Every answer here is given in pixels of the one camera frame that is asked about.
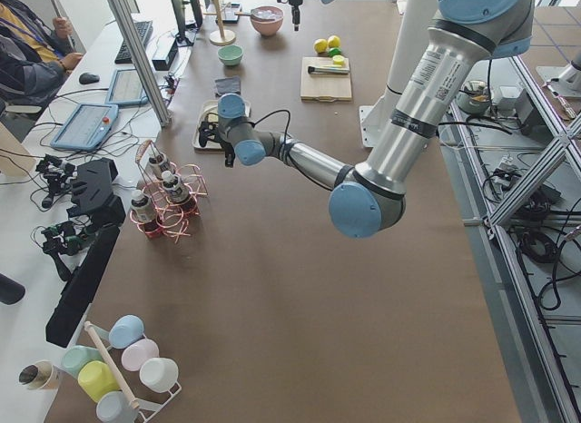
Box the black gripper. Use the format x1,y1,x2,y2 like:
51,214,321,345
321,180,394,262
288,0,303,32
220,136,235,168

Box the white round plate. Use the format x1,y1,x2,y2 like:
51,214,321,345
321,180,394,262
198,100,219,123

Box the cream rabbit tray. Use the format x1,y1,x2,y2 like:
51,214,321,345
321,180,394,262
192,99,222,152

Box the pink bowl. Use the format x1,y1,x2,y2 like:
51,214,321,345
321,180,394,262
250,5,284,36

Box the steel ladle in bowl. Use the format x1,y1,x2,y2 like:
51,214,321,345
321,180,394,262
234,8,279,22

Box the yellow lemon lower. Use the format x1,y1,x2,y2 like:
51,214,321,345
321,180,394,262
313,38,328,54

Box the yellow lemon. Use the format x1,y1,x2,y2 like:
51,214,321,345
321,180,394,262
313,38,328,54
327,34,341,49

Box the yellow lemon upper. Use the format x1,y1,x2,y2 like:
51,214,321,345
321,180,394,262
327,34,341,49

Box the green lime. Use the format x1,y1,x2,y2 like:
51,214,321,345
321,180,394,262
327,47,342,57

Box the steel cylinder black tip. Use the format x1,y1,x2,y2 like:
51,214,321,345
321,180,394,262
307,65,350,75

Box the half lemon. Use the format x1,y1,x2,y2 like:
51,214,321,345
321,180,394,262
332,54,345,66

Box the tea bottle two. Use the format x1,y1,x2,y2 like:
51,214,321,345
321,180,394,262
162,171,190,204

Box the tea bottle one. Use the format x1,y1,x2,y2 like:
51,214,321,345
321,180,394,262
148,153,172,180

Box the wooden cutting board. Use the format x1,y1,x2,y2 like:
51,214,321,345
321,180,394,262
300,56,352,102

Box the grey folded cloth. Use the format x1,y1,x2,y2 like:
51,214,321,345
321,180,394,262
214,75,241,97

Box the green bowl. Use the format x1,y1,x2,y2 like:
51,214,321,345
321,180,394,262
217,44,243,67

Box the wooden mug tree stand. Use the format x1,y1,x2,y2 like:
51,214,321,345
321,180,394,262
209,0,236,46

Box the tea bottle three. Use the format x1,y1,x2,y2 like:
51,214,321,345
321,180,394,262
131,190,157,232

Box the black monitor stand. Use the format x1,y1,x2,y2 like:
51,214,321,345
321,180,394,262
152,0,203,72

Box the blue teach pendant far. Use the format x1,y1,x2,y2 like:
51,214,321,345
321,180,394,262
105,69,148,107

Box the blue teach pendant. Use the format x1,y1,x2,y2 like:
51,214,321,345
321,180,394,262
105,69,148,107
50,103,119,151

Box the black long device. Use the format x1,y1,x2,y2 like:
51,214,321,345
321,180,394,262
43,158,126,348

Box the blue teach pendant near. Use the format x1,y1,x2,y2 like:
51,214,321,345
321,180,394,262
50,103,119,151

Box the black keyboard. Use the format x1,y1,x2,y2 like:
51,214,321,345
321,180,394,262
113,20,154,64

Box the black computer mouse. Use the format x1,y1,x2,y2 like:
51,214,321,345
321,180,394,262
78,73,100,85

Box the seated person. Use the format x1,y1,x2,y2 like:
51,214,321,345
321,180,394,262
1,0,83,109

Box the pink cup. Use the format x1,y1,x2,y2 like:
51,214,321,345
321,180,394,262
121,338,159,372

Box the white cup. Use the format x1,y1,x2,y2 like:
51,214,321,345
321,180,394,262
139,357,179,393

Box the mint green cup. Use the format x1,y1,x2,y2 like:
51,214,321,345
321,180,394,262
61,345,103,379

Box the yellow cup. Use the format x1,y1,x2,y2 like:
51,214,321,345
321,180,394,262
77,360,120,403

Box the white cup rack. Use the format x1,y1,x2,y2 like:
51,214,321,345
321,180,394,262
84,320,182,422

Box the grey blue cup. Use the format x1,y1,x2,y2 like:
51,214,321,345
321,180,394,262
96,391,138,423

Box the paper cup metal inside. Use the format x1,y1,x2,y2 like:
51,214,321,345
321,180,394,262
18,360,63,390

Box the copper wire bottle rack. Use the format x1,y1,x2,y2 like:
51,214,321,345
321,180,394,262
129,139,208,241

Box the aluminium frame post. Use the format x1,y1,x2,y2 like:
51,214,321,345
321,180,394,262
107,0,171,128

